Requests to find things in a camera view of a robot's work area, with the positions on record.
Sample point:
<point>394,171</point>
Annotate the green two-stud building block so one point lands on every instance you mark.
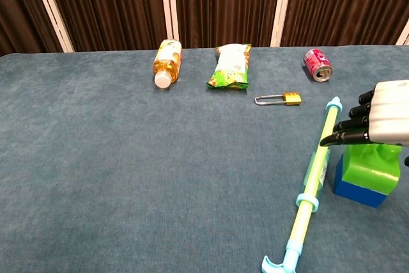
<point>370,167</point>

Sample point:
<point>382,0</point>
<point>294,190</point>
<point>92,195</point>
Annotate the blue four-stud building block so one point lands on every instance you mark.
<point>354,194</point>

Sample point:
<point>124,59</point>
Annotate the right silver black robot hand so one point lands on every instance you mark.
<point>388,113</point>

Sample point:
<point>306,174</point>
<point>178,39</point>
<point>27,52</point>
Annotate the yellow-green toy water pump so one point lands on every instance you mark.
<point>319,158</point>

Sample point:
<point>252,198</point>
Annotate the red soda can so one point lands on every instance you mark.
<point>316,62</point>

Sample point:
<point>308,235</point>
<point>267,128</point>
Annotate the brass long-shackle padlock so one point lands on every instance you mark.
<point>291,98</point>

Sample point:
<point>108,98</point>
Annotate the yellow tea plastic bottle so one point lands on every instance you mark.
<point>167,63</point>

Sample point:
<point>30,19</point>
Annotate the green white snack bag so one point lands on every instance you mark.
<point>231,66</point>

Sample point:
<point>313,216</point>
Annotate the white folding screen frame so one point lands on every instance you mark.
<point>51,7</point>
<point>169,1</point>
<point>404,34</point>
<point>282,4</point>

